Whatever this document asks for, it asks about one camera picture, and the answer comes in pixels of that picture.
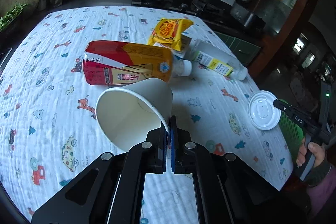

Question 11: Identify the red orange drink bottle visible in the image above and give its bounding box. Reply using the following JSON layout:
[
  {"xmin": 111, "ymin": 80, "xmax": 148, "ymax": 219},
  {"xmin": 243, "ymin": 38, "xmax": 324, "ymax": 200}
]
[{"xmin": 82, "ymin": 40, "xmax": 193, "ymax": 86}]

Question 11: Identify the brown wooden door frame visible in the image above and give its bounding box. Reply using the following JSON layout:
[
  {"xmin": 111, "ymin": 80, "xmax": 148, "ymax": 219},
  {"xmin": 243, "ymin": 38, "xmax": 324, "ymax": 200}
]
[{"xmin": 248, "ymin": 0, "xmax": 318, "ymax": 79}]

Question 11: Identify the white plastic cup lid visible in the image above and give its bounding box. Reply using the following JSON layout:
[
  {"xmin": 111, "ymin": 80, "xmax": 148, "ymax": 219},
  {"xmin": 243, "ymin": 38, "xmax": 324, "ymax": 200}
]
[{"xmin": 247, "ymin": 90, "xmax": 281, "ymax": 131}]

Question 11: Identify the person's right hand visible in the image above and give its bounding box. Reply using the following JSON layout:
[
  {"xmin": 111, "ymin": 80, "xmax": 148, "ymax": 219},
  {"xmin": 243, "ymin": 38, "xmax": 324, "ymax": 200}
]
[{"xmin": 295, "ymin": 137, "xmax": 327, "ymax": 169}]

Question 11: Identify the black gas stove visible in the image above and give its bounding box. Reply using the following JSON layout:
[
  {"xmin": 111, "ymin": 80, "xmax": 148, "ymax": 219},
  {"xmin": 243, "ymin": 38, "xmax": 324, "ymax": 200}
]
[{"xmin": 131, "ymin": 0, "xmax": 232, "ymax": 19}]

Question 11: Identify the green perforated waste basket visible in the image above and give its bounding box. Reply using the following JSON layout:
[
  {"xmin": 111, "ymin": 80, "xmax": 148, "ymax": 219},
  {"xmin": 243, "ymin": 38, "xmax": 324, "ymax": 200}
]
[{"xmin": 278, "ymin": 111, "xmax": 304, "ymax": 163}]

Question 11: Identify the yellow snack packet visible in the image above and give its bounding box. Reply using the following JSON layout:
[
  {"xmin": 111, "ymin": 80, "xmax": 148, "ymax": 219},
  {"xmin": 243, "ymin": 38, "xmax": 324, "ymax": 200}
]
[{"xmin": 147, "ymin": 18, "xmax": 194, "ymax": 52}]

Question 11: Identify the green kitchen cabinet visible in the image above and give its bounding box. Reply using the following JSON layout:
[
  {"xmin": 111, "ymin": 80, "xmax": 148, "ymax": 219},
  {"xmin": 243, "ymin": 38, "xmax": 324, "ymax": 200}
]
[{"xmin": 215, "ymin": 32, "xmax": 261, "ymax": 67}]

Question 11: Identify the clear plastic water bottle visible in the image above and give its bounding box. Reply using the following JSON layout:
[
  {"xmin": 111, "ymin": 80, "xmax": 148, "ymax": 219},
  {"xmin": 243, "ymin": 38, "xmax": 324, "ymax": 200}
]
[{"xmin": 188, "ymin": 39, "xmax": 248, "ymax": 81}]

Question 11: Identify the bowl of green vegetables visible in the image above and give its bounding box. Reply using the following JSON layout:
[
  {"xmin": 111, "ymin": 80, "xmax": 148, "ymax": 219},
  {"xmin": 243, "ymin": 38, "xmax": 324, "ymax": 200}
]
[{"xmin": 0, "ymin": 3, "xmax": 28, "ymax": 32}]

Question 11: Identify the patterned white tablecloth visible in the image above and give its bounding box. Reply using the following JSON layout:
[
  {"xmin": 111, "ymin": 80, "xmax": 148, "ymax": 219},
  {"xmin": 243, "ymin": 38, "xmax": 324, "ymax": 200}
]
[{"xmin": 1, "ymin": 6, "xmax": 293, "ymax": 219}]

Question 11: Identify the white paper cup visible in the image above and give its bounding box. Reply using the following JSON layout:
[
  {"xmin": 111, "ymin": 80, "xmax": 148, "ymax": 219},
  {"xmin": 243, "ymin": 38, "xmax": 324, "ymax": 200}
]
[{"xmin": 96, "ymin": 78, "xmax": 173, "ymax": 152}]

